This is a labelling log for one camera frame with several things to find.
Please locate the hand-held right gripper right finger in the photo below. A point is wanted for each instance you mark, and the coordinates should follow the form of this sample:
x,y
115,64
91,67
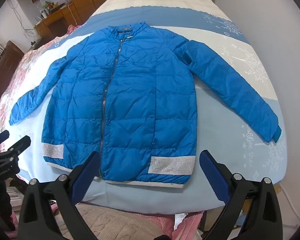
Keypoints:
x,y
212,177

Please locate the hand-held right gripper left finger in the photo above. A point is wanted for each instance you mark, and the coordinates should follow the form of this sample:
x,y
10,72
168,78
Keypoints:
x,y
86,177

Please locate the blue puffer jacket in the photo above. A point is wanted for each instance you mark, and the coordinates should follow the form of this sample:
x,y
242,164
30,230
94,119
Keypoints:
x,y
140,105

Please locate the beige textured mat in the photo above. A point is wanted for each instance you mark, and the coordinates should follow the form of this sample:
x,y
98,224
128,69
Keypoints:
x,y
115,222

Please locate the pink towel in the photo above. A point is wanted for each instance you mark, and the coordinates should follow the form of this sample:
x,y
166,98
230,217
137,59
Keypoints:
x,y
185,226

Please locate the pink floral blanket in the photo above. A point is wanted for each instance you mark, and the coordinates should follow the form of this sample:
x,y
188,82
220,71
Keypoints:
x,y
12,80

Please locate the dark wooden headboard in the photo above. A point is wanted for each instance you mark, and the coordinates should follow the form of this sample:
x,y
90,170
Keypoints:
x,y
7,57

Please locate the wooden desk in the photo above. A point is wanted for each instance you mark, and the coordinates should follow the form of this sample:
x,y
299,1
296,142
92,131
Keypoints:
x,y
55,21

